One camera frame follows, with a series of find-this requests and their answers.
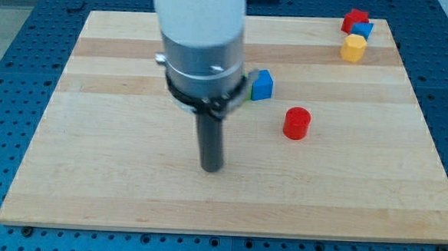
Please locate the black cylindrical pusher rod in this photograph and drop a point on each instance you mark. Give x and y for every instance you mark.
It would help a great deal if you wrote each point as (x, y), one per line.
(209, 134)

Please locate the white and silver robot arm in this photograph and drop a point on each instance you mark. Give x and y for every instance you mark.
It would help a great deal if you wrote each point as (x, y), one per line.
(204, 61)

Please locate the green block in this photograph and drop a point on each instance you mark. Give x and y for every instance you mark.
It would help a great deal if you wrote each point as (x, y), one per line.
(248, 91)

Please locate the blue cube block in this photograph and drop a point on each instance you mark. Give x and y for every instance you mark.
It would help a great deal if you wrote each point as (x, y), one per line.
(263, 87)

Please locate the red cylinder block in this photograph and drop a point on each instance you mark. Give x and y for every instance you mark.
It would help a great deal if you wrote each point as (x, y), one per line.
(296, 123)

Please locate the wooden board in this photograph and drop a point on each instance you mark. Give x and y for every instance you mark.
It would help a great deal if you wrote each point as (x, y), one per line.
(113, 152)

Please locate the yellow hexagon block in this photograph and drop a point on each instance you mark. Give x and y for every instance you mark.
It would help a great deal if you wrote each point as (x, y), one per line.
(353, 48)

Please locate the blue block near star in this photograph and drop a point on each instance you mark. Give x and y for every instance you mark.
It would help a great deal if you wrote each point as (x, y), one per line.
(362, 29)

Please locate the red star block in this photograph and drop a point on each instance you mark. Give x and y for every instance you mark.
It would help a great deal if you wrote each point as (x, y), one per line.
(354, 16)

